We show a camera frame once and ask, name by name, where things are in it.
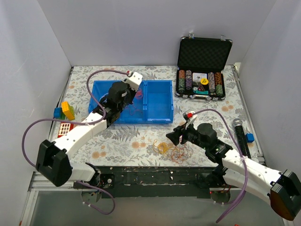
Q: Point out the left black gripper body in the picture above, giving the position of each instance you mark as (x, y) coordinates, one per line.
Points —
(130, 94)

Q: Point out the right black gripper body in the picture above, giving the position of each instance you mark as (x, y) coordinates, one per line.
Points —
(184, 135)

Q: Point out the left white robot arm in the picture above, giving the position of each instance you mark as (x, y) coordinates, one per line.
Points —
(53, 160)

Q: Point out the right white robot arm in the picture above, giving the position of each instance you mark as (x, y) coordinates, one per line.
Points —
(281, 190)

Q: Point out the blue three-compartment bin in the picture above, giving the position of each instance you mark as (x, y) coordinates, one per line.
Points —
(153, 104)

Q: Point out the floral table mat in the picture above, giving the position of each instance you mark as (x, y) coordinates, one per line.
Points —
(134, 145)

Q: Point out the black microphone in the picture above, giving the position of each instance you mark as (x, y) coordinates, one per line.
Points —
(238, 127)

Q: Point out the small blue block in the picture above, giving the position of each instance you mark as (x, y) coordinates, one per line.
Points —
(249, 137)

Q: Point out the stacked colourful toy bricks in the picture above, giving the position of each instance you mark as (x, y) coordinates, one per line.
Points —
(65, 111)

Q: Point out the black base beam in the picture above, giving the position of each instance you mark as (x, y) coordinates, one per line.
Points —
(157, 181)

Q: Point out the red white toy brick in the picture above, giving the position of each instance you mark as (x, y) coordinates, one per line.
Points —
(64, 129)

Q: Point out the black poker chip case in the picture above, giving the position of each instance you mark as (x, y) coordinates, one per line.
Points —
(199, 67)

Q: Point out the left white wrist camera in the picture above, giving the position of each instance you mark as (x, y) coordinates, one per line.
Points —
(134, 80)

